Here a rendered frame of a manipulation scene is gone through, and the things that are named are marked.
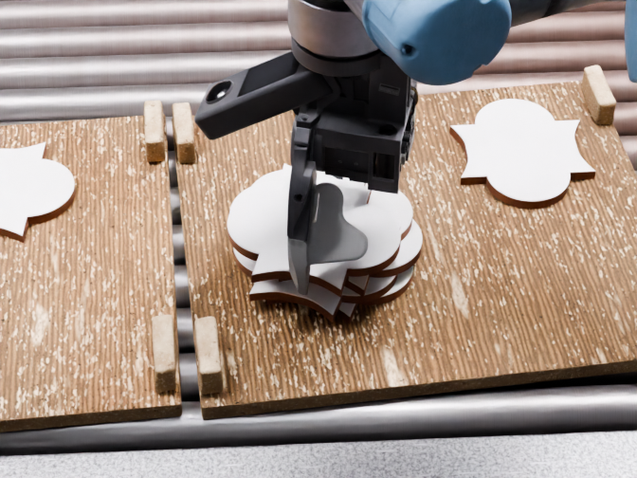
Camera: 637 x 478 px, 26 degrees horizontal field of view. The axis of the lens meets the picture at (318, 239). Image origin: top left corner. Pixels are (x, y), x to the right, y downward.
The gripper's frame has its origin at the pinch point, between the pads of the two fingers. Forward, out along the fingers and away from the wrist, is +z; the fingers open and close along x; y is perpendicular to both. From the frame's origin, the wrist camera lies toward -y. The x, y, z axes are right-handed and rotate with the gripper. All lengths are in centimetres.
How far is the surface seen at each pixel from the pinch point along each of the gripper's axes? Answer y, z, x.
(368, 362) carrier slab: 6.2, 5.9, -7.7
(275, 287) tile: -2.4, 3.8, -3.3
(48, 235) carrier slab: -23.4, 5.9, 0.3
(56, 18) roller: -35.2, 8.3, 33.3
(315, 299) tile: 1.0, 3.8, -3.8
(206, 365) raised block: -5.5, 3.2, -12.9
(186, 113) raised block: -15.4, 3.2, 15.5
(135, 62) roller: -24.5, 7.5, 27.1
